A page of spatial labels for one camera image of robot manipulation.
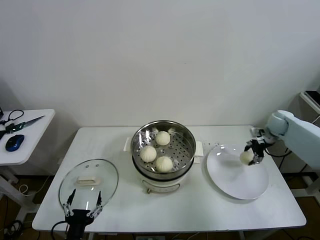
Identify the white shelf stand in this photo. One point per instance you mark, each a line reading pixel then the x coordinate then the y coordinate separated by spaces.
pixel 303 95

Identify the blue black computer mouse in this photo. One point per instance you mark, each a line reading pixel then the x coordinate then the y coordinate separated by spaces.
pixel 15 143

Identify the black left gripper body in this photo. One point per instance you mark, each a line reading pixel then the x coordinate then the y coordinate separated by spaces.
pixel 77 222

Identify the white electric cooking pot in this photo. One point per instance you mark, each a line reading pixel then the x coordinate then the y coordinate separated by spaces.
pixel 160 186

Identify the perforated stainless steel steamer basket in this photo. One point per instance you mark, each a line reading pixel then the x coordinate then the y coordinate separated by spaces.
pixel 180 150

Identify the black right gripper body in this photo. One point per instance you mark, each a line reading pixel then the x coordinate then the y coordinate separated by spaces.
pixel 258 148

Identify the round white plate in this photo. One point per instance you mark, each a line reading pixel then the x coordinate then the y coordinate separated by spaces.
pixel 225 175

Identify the flat black device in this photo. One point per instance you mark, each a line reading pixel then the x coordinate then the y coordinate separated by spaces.
pixel 313 97

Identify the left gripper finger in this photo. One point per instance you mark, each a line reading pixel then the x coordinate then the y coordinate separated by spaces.
pixel 71 196
pixel 99 198

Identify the white side table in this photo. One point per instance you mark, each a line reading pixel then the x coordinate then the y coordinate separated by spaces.
pixel 37 135

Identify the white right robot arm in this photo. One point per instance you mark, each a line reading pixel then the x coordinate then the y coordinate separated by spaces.
pixel 300 135

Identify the round glass pot lid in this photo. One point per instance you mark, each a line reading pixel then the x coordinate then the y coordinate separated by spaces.
pixel 107 175

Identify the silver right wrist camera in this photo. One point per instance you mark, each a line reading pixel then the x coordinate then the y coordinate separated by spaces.
pixel 255 132

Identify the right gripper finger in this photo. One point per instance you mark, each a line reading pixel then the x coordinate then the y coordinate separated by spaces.
pixel 249 146
pixel 257 159

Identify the white steamed baozi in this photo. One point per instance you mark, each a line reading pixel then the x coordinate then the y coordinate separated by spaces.
pixel 162 138
pixel 148 153
pixel 246 157
pixel 164 163

